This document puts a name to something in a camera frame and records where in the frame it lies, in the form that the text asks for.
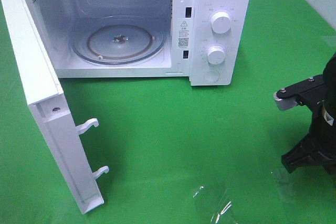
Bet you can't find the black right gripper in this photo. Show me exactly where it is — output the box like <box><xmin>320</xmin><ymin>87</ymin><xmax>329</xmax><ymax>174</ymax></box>
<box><xmin>281</xmin><ymin>95</ymin><xmax>335</xmax><ymax>174</ymax></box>

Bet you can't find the round door release button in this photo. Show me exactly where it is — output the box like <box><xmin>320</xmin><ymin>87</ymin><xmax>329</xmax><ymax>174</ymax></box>
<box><xmin>204</xmin><ymin>70</ymin><xmax>220</xmax><ymax>83</ymax></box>

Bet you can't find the white microwave door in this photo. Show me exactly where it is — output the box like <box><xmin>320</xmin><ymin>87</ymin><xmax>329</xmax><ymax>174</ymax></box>
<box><xmin>1</xmin><ymin>0</ymin><xmax>109</xmax><ymax>214</ymax></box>

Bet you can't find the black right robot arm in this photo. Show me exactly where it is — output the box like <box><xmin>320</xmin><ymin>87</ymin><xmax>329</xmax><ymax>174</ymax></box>
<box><xmin>274</xmin><ymin>56</ymin><xmax>335</xmax><ymax>174</ymax></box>

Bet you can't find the green table mat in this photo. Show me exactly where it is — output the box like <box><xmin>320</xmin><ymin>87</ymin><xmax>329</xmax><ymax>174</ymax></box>
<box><xmin>1</xmin><ymin>0</ymin><xmax>335</xmax><ymax>223</ymax></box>

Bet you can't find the lower white microwave knob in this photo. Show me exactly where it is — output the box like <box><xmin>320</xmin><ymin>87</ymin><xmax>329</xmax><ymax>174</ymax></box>
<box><xmin>207</xmin><ymin>46</ymin><xmax>226</xmax><ymax>65</ymax></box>

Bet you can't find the white microwave knob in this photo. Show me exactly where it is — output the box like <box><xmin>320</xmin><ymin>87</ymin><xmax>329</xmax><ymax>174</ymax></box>
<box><xmin>211</xmin><ymin>11</ymin><xmax>232</xmax><ymax>34</ymax></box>
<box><xmin>207</xmin><ymin>46</ymin><xmax>226</xmax><ymax>65</ymax></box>

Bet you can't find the upper white microwave knob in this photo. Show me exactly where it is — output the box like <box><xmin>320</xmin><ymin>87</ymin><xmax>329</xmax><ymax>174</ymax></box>
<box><xmin>211</xmin><ymin>11</ymin><xmax>232</xmax><ymax>34</ymax></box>

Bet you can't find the white microwave oven body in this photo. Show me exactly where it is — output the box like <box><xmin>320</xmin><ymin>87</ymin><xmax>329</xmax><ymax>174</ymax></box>
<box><xmin>26</xmin><ymin>0</ymin><xmax>249</xmax><ymax>86</ymax></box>

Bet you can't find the glass microwave turntable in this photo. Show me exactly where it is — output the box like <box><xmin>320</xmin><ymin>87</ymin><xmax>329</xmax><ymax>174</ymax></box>
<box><xmin>71</xmin><ymin>15</ymin><xmax>170</xmax><ymax>65</ymax></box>

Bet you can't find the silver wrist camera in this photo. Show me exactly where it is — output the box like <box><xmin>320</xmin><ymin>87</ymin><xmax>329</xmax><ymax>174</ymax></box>
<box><xmin>272</xmin><ymin>74</ymin><xmax>328</xmax><ymax>111</ymax></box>

